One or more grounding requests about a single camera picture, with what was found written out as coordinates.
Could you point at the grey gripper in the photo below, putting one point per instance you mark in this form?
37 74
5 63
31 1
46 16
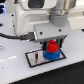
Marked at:
56 28

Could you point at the red gear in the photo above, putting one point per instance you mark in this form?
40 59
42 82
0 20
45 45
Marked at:
52 46

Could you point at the blue gear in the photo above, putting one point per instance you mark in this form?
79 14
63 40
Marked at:
51 56

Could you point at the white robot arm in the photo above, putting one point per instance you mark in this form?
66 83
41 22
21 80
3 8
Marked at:
43 20

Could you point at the left metal peg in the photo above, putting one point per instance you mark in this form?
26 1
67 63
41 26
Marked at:
35 56

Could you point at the metal peg base plate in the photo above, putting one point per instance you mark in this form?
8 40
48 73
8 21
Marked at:
40 60

